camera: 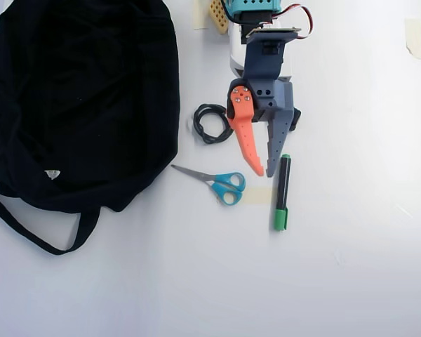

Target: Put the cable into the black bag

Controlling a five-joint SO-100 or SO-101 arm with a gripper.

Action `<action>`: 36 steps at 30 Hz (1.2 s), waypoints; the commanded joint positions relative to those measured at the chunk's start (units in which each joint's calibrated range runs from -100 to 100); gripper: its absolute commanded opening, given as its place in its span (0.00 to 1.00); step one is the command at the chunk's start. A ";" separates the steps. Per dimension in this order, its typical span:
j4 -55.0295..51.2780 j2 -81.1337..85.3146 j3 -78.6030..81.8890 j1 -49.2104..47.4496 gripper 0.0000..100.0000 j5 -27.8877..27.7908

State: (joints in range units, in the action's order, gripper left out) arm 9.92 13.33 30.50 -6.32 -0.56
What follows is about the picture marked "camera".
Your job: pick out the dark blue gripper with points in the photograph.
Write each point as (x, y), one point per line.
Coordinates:
(271, 102)

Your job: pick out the white and teal robot arm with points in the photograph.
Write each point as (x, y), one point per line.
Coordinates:
(236, 49)

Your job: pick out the black fabric bag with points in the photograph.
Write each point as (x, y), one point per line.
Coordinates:
(73, 105)

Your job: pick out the green and black marker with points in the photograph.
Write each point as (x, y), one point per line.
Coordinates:
(282, 189)

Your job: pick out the short beige masking tape strip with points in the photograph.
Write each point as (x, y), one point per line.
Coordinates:
(258, 196)

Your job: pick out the yellow perforated block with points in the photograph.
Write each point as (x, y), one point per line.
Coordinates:
(218, 15)

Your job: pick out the narrow beige masking tape piece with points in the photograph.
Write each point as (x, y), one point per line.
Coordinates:
(200, 17)

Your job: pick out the wide beige masking tape piece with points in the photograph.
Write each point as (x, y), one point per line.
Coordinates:
(414, 36)

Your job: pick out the camera circuit board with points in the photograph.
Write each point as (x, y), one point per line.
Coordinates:
(273, 32)

